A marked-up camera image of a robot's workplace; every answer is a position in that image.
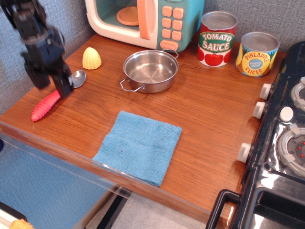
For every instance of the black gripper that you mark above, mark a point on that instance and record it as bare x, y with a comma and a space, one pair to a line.
43, 57

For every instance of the red handled metal spoon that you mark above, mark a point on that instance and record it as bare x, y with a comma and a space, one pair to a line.
47, 103

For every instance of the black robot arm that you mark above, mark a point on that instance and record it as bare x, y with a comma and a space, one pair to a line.
26, 14

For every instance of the yellow toy corn piece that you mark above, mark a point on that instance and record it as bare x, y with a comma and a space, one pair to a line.
91, 59

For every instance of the small steel pot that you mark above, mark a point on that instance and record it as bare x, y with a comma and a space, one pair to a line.
150, 71

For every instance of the clear acrylic barrier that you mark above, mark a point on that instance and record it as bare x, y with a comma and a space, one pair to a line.
54, 188

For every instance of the blue folded cloth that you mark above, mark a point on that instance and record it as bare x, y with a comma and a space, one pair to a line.
140, 147

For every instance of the toy microwave oven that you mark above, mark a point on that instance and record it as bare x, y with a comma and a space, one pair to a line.
153, 24

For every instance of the orange black object at corner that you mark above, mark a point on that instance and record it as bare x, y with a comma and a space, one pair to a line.
12, 219

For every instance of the tomato sauce can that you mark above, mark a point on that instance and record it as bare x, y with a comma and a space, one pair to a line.
216, 38

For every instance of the pineapple slices can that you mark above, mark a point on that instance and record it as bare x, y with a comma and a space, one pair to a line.
257, 53

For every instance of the black toy stove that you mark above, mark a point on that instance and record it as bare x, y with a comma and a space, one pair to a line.
273, 183

